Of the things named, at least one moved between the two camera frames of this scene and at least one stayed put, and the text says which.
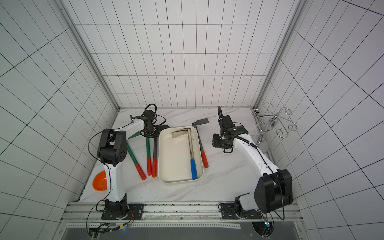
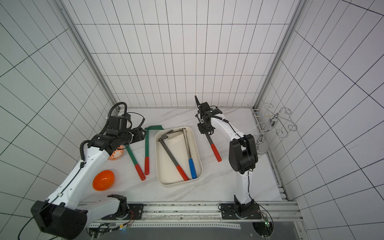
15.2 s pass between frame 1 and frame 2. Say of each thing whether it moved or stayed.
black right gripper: moved
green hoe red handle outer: stayed
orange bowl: stayed
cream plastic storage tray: stayed
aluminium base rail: stayed
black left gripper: moved
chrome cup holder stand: stayed
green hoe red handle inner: stayed
